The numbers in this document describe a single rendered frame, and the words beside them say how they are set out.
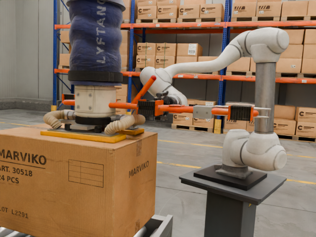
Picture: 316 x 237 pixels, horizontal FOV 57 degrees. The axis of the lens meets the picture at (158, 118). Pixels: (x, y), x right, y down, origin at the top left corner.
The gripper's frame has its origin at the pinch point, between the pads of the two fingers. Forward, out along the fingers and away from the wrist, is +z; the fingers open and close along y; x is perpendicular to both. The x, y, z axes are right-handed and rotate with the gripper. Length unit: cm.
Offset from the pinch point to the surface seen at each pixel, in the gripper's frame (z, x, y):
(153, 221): -29, 8, 63
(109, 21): 4.7, 18.7, -32.4
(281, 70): -714, -95, -59
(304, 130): -713, -163, 90
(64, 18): -837, 659, -230
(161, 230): -17, -1, 60
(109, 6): 5.4, 18.5, -37.9
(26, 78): -836, 836, -3
